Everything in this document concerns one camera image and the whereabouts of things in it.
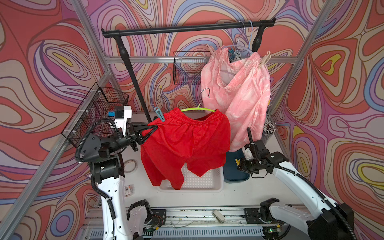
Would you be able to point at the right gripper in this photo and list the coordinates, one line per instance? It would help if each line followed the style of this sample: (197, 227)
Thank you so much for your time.
(242, 167)

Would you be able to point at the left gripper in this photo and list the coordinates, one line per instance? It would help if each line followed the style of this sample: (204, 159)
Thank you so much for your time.
(135, 138)

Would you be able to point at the teal grey clothespin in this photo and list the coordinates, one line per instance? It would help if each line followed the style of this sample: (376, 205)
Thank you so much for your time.
(159, 114)

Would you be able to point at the red shorts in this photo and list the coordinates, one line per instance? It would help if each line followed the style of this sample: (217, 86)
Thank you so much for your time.
(200, 143)

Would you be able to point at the green hanger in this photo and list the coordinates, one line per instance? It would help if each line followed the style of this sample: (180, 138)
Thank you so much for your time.
(200, 106)

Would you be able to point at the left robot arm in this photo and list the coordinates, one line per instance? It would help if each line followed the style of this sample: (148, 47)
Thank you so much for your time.
(101, 147)

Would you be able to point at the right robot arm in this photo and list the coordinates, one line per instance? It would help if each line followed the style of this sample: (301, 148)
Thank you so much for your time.
(325, 219)

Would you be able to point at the pink tie-dye shorts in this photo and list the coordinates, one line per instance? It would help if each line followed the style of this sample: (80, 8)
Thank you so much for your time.
(244, 99)

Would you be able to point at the white printed graphic shorts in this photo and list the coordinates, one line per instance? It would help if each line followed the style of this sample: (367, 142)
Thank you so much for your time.
(234, 55)

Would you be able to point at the light blue hanger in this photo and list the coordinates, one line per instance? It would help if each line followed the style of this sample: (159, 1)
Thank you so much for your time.
(251, 34)

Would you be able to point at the roll of tape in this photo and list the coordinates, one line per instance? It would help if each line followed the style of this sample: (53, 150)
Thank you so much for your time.
(130, 166)

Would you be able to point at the teal plastic tray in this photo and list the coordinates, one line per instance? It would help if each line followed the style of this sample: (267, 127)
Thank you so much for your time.
(230, 169)

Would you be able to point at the paperclip box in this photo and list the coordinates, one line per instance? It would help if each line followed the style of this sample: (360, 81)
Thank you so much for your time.
(128, 190)

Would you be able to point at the white perforated plastic basket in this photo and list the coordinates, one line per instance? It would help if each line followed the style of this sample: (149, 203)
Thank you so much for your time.
(211, 182)

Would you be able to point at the beige clothespin right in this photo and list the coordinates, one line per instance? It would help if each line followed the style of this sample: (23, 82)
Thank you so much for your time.
(265, 59)

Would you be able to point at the beige clothespin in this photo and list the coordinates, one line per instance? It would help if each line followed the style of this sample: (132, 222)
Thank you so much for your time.
(265, 59)
(210, 48)

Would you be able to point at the beige clothespin left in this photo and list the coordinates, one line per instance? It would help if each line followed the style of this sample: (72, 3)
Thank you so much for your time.
(210, 48)

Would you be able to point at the black clothes rack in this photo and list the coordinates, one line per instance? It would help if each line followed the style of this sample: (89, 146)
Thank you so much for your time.
(118, 34)

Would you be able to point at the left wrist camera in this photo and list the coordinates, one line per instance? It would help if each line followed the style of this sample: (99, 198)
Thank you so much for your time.
(121, 115)

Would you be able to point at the black wire basket left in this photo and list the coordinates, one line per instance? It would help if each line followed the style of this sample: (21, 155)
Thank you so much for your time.
(96, 105)

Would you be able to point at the black wire basket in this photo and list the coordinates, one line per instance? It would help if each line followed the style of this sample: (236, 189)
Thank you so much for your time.
(187, 66)
(96, 105)

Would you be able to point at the black wire basket rear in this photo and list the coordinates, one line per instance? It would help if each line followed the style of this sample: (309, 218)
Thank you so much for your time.
(187, 66)

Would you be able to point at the white pedal on rail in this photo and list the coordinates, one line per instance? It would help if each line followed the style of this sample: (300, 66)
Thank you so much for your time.
(218, 216)

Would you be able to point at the lavender wire hanger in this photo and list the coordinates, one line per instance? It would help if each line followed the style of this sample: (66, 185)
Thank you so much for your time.
(230, 70)

